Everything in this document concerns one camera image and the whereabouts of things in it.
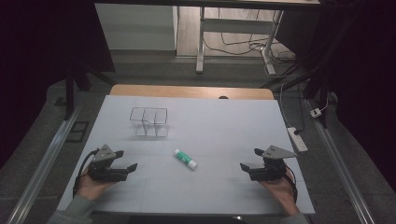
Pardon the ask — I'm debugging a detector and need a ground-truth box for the person's right hand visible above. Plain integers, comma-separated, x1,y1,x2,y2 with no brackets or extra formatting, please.
260,174,301,217

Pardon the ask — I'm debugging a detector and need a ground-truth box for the aluminium floor rail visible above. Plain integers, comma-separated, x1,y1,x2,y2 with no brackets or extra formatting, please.
6,104,82,224
306,99,376,224

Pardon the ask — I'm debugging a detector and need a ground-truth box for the black cable bundle under desk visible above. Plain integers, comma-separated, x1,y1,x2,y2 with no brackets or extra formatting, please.
203,8,296,63

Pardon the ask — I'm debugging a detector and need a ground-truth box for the person's left hand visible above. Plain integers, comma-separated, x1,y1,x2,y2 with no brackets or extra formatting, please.
77,174,116,201

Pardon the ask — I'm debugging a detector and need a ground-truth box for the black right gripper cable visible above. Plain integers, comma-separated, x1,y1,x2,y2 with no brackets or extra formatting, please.
284,165,299,203

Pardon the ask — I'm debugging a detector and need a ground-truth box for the white metal desk frame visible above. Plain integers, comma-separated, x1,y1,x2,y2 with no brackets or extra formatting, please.
195,6,285,77

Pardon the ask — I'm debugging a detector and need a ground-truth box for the white power strip cable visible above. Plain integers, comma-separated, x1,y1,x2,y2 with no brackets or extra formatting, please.
278,81,294,129

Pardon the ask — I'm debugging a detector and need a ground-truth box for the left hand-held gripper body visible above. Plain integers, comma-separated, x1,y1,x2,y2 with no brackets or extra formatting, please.
88,144,129,183

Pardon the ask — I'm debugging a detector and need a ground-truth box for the black floor frame plate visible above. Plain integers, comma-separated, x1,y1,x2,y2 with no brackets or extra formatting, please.
66,120,91,144

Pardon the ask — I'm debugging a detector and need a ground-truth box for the black power strip cable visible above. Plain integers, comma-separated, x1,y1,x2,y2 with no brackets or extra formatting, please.
293,83,307,135

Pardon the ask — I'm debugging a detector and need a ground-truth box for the clear plastic divided organizer box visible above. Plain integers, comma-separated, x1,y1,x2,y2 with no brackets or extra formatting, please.
129,106,170,139

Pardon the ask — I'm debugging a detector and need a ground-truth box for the white table mat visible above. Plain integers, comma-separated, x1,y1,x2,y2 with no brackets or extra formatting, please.
57,94,316,216

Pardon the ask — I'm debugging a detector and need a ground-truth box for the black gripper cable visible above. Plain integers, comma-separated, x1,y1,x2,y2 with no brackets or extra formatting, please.
284,165,299,203
72,148,100,199

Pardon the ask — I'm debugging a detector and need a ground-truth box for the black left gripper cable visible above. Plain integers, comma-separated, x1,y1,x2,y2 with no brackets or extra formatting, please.
72,148,100,199

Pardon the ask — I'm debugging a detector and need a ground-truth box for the green and white glue stick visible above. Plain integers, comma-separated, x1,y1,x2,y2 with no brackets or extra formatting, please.
173,148,199,171

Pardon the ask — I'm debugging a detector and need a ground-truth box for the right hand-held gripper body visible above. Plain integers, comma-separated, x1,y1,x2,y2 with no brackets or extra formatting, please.
248,145,297,182

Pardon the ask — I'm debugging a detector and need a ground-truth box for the white power strip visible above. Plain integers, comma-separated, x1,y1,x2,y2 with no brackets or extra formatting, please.
287,126,309,153

